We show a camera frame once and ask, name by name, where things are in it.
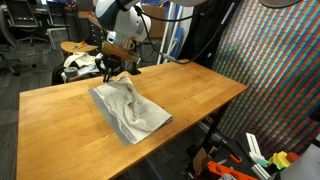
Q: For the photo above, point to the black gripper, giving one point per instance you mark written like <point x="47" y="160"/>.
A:
<point x="108" y="65"/>

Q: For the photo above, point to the white cloth towel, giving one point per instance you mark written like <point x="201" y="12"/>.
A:
<point x="131" y="116"/>

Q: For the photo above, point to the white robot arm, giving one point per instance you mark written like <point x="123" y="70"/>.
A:
<point x="126" y="18"/>

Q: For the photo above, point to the crumpled white cloth pile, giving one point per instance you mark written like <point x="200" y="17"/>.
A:
<point x="83" y="61"/>

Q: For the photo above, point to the black vertical pole stand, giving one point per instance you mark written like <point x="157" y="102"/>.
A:
<point x="134" y="70"/>

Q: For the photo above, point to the small round wooden table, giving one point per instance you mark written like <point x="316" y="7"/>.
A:
<point x="72" y="47"/>

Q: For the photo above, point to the cardboard box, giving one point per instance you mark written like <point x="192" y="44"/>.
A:
<point x="157" y="24"/>

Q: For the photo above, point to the black office chair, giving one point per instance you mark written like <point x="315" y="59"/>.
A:
<point x="22" y="17"/>

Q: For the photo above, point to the yellow green toy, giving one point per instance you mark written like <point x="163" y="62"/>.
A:
<point x="279" y="160"/>

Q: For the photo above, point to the grey duct tape roll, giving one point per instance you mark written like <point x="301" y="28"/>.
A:
<point x="71" y="72"/>

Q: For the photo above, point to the black table leg frame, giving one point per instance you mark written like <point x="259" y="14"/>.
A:
<point x="216" y="117"/>

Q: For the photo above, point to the white plastic bracket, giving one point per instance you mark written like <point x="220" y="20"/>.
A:
<point x="255" y="152"/>

